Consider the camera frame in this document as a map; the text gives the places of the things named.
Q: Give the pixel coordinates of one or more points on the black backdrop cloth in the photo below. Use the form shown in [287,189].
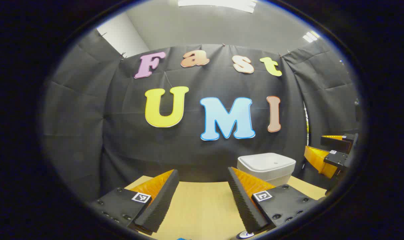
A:
[128,140]

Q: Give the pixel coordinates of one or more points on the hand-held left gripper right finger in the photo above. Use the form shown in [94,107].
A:
[243,203]

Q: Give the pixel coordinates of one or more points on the white desktop garbage bin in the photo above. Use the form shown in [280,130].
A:
[267,165]

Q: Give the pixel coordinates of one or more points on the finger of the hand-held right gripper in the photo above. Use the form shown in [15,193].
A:
[317,160]
[335,144]

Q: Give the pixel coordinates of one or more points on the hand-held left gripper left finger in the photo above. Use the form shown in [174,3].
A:
[161,203]

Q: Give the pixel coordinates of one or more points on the wooden desktop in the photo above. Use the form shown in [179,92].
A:
[202,210]

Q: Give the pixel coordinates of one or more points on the blue paper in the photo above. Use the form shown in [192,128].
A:
[183,239]

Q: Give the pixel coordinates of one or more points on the long ceiling light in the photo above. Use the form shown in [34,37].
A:
[218,5]

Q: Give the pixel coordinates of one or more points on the small ceiling light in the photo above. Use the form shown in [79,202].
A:
[311,36]

